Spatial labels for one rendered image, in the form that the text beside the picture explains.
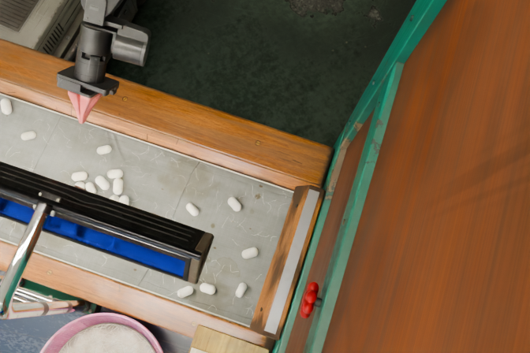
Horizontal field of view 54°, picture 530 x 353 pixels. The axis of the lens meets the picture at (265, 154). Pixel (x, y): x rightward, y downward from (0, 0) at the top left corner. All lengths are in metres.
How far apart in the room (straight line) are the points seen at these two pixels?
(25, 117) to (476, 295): 1.14
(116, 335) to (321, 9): 1.50
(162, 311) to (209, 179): 0.29
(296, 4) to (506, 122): 1.93
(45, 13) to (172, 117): 0.67
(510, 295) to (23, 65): 1.20
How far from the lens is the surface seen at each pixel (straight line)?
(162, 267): 0.81
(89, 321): 1.17
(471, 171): 0.31
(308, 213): 1.02
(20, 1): 1.76
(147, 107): 1.19
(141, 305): 1.12
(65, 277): 1.16
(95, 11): 1.00
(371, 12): 2.22
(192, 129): 1.16
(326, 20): 2.16
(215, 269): 1.13
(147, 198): 1.17
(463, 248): 0.28
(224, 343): 1.09
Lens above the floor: 1.87
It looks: 75 degrees down
